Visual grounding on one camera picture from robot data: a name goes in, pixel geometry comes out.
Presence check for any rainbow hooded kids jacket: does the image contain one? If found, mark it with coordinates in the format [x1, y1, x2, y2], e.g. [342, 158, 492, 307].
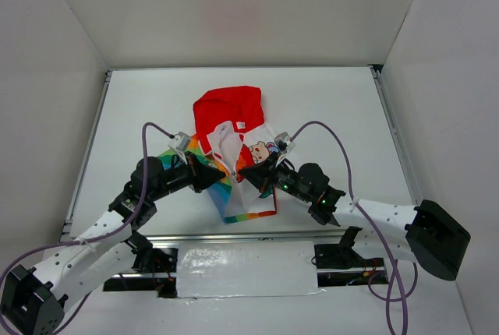
[187, 86, 279, 224]

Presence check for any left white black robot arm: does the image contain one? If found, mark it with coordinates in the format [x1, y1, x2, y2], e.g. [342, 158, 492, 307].
[1, 153, 225, 334]

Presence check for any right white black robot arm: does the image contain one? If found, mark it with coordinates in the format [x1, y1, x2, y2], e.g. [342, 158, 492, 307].
[239, 153, 471, 281]

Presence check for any white foil-taped panel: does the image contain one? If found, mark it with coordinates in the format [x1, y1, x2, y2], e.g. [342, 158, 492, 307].
[176, 241, 320, 298]

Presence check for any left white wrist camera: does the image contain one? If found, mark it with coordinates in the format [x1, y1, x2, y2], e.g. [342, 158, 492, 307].
[168, 132, 192, 164]

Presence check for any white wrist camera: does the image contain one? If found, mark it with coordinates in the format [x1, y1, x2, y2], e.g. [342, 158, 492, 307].
[168, 132, 192, 164]
[274, 132, 296, 165]

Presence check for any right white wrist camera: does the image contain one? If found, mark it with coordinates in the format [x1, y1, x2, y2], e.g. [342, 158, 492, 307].
[274, 132, 296, 165]

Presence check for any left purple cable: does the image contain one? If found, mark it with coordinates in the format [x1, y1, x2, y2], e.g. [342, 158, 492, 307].
[0, 122, 176, 332]

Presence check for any purple cable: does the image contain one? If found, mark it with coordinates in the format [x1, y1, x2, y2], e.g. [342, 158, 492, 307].
[288, 120, 419, 335]
[0, 122, 176, 332]

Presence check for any aluminium table frame rail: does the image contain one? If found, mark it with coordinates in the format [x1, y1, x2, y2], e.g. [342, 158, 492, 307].
[368, 64, 423, 205]

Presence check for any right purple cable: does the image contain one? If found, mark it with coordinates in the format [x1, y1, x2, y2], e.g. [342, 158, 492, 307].
[288, 120, 419, 335]

